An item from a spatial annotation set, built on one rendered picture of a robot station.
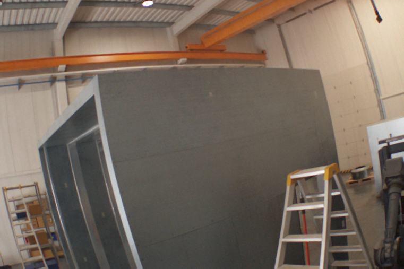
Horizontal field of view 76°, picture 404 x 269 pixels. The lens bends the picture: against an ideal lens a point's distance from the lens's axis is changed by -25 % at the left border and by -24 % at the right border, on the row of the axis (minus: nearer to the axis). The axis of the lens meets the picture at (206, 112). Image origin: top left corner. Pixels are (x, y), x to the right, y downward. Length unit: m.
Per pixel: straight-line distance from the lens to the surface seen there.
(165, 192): 2.09
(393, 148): 4.17
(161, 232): 2.09
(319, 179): 3.50
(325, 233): 2.05
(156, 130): 2.11
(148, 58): 12.02
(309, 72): 3.58
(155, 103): 2.14
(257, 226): 2.63
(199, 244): 2.26
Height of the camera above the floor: 2.64
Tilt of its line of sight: 6 degrees up
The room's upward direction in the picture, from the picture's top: 12 degrees counter-clockwise
